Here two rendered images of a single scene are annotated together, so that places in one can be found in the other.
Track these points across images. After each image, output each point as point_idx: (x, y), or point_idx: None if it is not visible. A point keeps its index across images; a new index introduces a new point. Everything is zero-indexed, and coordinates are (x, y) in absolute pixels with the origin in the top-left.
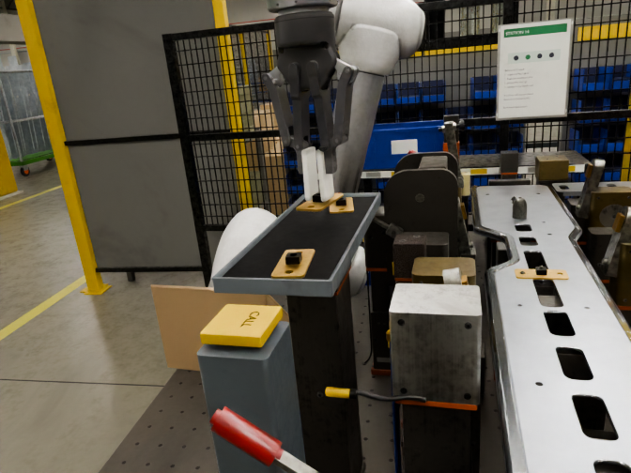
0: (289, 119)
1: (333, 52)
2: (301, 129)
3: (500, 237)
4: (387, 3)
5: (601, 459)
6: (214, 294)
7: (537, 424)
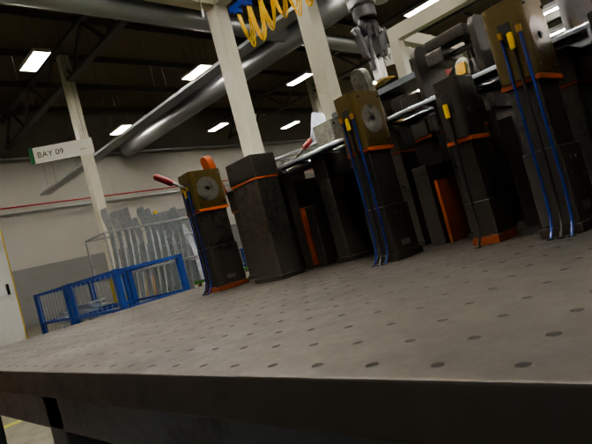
0: (381, 47)
1: (356, 24)
2: (374, 52)
3: (479, 91)
4: None
5: (281, 172)
6: None
7: (301, 166)
